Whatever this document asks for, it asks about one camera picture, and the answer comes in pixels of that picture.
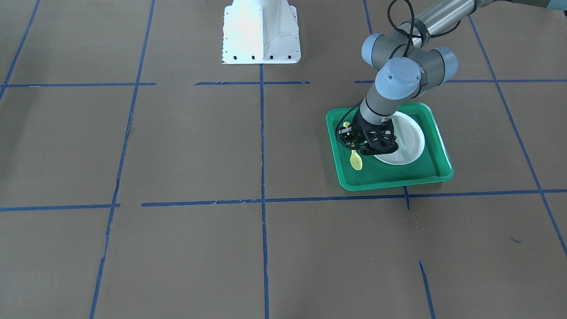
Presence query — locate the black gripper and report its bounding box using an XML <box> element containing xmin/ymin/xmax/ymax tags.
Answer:
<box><xmin>338</xmin><ymin>113</ymin><xmax>392</xmax><ymax>153</ymax></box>

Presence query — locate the yellow plastic spoon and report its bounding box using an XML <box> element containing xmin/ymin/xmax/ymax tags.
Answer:
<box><xmin>343</xmin><ymin>121</ymin><xmax>363</xmax><ymax>171</ymax></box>

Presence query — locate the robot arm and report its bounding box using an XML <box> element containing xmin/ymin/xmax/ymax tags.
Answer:
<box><xmin>334</xmin><ymin>0</ymin><xmax>492</xmax><ymax>156</ymax></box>

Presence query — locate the white round plate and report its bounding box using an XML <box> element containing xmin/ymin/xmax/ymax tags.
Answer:
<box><xmin>374</xmin><ymin>111</ymin><xmax>425</xmax><ymax>165</ymax></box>

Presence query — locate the pale green plastic fork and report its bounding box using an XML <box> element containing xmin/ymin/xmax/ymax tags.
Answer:
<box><xmin>396</xmin><ymin>135</ymin><xmax>411</xmax><ymax>165</ymax></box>

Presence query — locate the green plastic tray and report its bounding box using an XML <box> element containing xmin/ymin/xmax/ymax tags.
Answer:
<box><xmin>326</xmin><ymin>102</ymin><xmax>454</xmax><ymax>191</ymax></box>

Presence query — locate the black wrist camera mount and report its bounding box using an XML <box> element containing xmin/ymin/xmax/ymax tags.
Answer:
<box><xmin>360</xmin><ymin>125</ymin><xmax>399</xmax><ymax>156</ymax></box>

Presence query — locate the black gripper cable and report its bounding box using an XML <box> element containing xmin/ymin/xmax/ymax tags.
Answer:
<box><xmin>335</xmin><ymin>0</ymin><xmax>461</xmax><ymax>149</ymax></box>

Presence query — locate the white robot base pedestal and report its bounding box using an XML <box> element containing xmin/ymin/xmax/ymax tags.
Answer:
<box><xmin>221</xmin><ymin>0</ymin><xmax>302</xmax><ymax>65</ymax></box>

